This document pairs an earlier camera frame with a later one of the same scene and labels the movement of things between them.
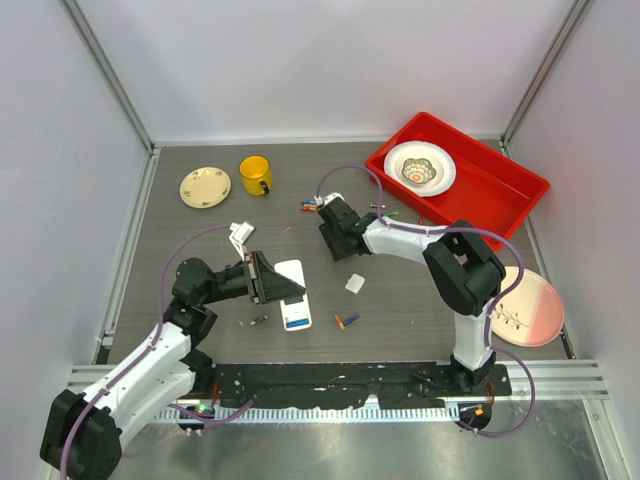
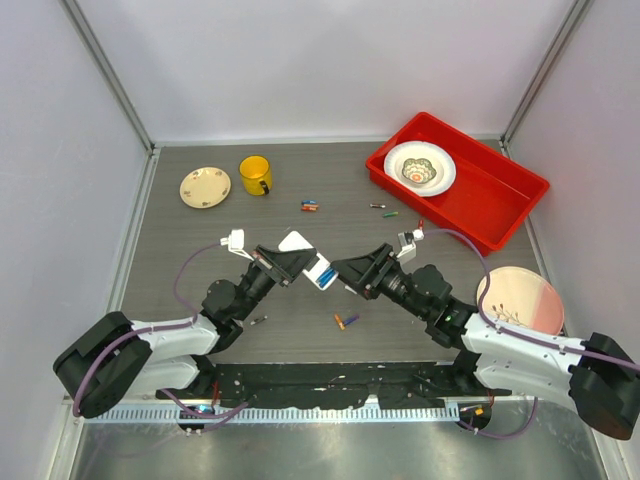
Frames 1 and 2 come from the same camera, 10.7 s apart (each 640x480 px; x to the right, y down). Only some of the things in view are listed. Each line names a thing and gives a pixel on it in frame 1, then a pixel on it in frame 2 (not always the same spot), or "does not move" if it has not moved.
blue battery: (297, 322) to (328, 278)
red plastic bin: (491, 190) does not move
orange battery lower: (340, 322) does not move
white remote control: (296, 317) to (323, 274)
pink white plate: (531, 314) does not move
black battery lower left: (258, 320) does not move
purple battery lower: (348, 321) does not move
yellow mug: (256, 175) does not move
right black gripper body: (333, 238) to (390, 281)
